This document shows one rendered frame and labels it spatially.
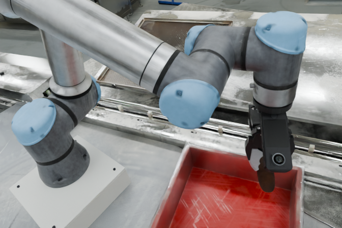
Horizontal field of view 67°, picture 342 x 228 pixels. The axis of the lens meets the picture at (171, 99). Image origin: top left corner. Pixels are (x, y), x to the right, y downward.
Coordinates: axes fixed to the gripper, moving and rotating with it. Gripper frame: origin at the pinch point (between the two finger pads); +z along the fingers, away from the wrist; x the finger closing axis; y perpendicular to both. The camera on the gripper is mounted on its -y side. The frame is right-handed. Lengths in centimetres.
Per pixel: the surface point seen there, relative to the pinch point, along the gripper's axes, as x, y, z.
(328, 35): -36, 66, 2
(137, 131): 39.7, 26.0, 13.3
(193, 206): 18.5, -0.8, 16.3
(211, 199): 13.2, 1.6, 16.3
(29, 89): 93, 47, 6
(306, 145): -15.9, 18.5, 13.6
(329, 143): -22.0, 18.0, 12.5
